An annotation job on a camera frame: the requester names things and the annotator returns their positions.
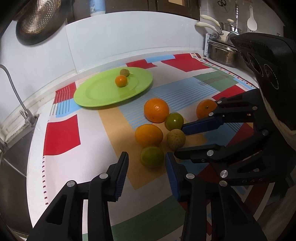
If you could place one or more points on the colourful patterned table mat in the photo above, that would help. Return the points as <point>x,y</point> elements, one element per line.
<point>81,143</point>

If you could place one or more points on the green fruit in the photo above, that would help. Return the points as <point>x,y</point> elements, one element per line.
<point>152,157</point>
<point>174,121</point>

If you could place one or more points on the white rice spoon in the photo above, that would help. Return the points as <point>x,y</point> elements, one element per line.
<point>251,22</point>

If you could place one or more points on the black scissors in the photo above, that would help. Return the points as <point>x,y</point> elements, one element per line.
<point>223,4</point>

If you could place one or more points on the small brownish fruit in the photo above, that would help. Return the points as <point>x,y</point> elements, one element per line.
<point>124,72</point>

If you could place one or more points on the yellow speckled fruit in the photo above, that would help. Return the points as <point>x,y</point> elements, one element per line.
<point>176,139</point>

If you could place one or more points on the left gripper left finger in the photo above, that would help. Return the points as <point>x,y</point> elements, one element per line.
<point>62,219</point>

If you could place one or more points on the dark wooden cabinet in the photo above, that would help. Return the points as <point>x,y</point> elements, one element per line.
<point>190,9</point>

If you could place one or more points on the green plate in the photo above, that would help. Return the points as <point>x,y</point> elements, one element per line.
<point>101,89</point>

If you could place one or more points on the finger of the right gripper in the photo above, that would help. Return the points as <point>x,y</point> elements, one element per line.
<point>206,153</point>
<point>208,122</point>

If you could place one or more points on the blue soap bottle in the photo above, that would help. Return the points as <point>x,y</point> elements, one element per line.
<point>97,7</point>

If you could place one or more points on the large orange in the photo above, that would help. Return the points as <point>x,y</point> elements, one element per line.
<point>148,135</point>
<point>156,110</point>

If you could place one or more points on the thin gooseneck faucet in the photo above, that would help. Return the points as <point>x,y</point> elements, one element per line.
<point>29,118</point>

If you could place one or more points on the hanging colander pan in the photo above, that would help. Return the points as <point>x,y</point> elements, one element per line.
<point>42,20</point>

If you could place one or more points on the stainless steel sink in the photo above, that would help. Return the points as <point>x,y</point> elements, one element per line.
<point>14,203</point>

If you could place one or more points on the small orange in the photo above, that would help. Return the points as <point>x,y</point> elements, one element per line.
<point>121,81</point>

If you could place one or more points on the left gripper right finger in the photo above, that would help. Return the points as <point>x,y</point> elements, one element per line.
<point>231,218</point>

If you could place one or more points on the steel pot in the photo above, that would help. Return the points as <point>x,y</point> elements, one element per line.
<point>219,47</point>

